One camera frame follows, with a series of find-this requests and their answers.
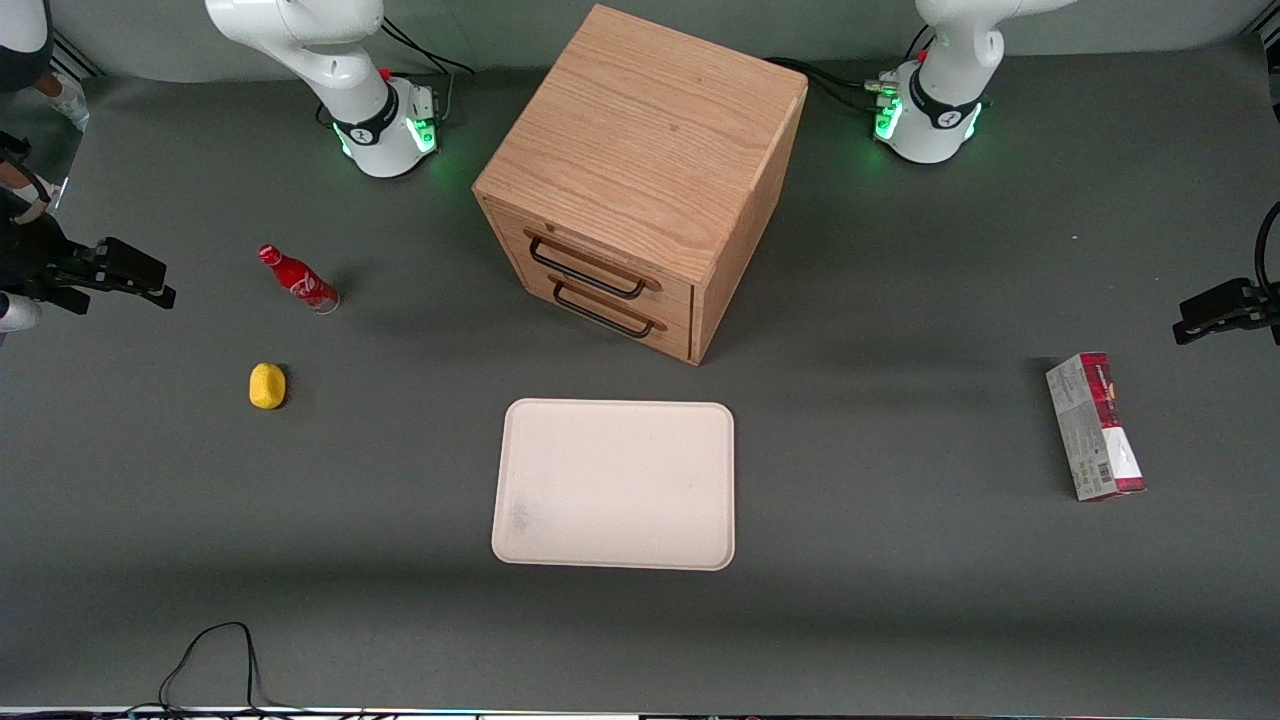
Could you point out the wooden drawer cabinet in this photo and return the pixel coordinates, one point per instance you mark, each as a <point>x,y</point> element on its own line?
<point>640,130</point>

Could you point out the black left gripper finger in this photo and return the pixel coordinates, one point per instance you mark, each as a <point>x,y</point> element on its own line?
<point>1215,308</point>

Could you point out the beige rectangular tray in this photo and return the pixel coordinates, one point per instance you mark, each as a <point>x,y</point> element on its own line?
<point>615,485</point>

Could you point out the yellow lemon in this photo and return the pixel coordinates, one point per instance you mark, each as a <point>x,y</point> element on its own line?
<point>267,386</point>

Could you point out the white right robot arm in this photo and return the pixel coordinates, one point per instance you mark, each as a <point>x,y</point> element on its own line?
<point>345,90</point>

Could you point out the red and grey carton box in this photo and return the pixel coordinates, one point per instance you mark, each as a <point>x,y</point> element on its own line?
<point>1095,425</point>

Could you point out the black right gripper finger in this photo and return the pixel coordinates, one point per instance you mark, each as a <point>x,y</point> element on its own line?
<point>130,265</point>
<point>65,298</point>

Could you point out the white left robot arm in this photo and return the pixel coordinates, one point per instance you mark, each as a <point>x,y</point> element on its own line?
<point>935,120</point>

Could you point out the white sneaker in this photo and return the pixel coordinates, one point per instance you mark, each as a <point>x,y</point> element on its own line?
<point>68,102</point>

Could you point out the red coke bottle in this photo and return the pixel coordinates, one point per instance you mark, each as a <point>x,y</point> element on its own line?
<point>300,282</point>

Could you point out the wooden drawer front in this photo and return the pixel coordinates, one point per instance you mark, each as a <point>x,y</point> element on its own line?
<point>510,245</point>
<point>530,295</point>

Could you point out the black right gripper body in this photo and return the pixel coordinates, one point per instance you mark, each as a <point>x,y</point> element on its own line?
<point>32,254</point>

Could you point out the aluminium frame rail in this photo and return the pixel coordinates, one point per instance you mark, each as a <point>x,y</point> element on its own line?
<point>75,55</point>
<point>1262,38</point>

